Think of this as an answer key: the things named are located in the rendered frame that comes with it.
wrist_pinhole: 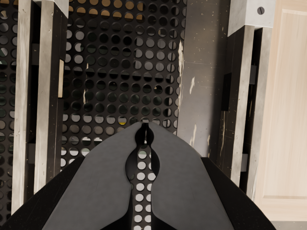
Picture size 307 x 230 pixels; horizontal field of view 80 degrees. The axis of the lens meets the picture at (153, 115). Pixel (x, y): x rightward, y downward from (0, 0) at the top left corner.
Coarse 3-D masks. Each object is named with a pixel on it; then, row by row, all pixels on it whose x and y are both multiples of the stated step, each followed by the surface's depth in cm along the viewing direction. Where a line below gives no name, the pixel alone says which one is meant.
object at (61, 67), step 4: (60, 60) 38; (60, 64) 38; (60, 68) 38; (60, 72) 39; (60, 76) 39; (60, 80) 39; (60, 84) 39; (60, 88) 39; (60, 92) 39; (60, 96) 39
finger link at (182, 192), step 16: (160, 128) 11; (160, 144) 10; (176, 144) 10; (160, 160) 9; (176, 160) 9; (192, 160) 9; (160, 176) 8; (176, 176) 8; (192, 176) 8; (208, 176) 8; (160, 192) 7; (176, 192) 7; (192, 192) 7; (208, 192) 7; (160, 208) 7; (176, 208) 7; (192, 208) 7; (208, 208) 7; (160, 224) 6; (176, 224) 6; (192, 224) 6; (208, 224) 6; (224, 224) 6
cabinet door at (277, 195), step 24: (288, 0) 43; (288, 24) 43; (288, 48) 44; (288, 72) 44; (288, 96) 44; (264, 120) 44; (288, 120) 45; (264, 144) 44; (288, 144) 45; (264, 168) 45; (288, 168) 46; (264, 192) 45; (288, 192) 46; (288, 216) 46
